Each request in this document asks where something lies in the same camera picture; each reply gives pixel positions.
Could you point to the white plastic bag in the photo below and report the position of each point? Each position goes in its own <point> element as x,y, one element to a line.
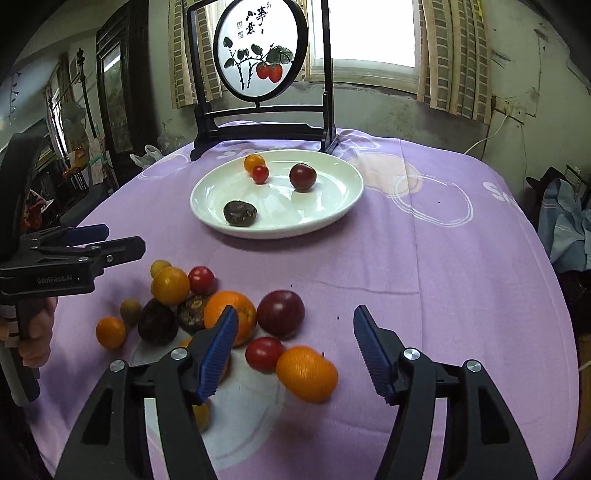
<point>145,157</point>

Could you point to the small yellow tomato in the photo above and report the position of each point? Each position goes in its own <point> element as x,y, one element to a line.
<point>159,266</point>

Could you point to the small olive green fruit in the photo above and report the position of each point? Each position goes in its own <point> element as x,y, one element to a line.
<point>130,311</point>

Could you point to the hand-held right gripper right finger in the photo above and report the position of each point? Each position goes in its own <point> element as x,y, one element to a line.
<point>371,355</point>

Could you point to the small orange tomato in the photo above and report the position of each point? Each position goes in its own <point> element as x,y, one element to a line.
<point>254,162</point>

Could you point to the dark red plum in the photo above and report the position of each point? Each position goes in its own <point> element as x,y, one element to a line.
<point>303,177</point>
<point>280,314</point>

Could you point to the blue cloth pile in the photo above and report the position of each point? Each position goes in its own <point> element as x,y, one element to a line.
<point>565,221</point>

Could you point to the white oval plate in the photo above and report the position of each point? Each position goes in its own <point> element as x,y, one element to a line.
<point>295,212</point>

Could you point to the red cherry tomato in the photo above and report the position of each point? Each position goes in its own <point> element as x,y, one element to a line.
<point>260,174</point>

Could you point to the orange mandarin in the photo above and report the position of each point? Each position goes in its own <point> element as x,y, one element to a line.
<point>244,314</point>
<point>306,374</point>
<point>202,414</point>

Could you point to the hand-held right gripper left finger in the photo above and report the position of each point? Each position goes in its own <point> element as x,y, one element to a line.
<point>217,364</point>

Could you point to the purple tablecloth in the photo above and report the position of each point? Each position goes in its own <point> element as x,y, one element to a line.
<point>438,277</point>

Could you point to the wall socket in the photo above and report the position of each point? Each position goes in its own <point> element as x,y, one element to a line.
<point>508,110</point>

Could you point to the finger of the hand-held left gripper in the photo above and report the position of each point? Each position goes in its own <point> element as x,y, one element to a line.
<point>87,234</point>
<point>124,249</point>

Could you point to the striped beige curtain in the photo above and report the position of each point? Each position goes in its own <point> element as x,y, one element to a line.
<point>203,50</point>
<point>455,55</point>

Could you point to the window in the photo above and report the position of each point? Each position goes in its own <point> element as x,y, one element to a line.
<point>369,32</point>

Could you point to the round painted screen black stand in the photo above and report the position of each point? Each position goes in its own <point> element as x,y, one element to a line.
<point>258,46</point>

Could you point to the person's left hand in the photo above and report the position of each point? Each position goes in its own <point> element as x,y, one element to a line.
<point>41,327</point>

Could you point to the dark wooden cabinet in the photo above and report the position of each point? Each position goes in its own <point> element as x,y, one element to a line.
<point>120,92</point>

